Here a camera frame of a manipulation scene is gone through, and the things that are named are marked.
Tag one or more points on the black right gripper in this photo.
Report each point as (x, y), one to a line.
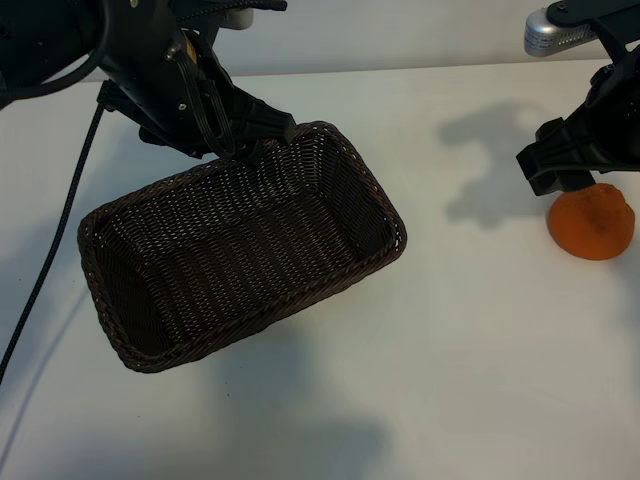
(610, 125)

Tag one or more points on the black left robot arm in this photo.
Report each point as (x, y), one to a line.
(30, 45)

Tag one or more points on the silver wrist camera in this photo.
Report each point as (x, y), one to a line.
(545, 32)
(237, 20)

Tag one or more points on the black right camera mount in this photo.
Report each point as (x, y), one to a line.
(570, 12)

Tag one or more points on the dark brown wicker basket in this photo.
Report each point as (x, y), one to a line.
(250, 260)

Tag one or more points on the orange fruit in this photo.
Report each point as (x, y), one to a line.
(590, 230)

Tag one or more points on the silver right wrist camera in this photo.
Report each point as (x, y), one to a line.
(545, 32)

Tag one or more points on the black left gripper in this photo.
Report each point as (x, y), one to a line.
(150, 75)

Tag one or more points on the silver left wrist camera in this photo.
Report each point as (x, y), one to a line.
(237, 20)

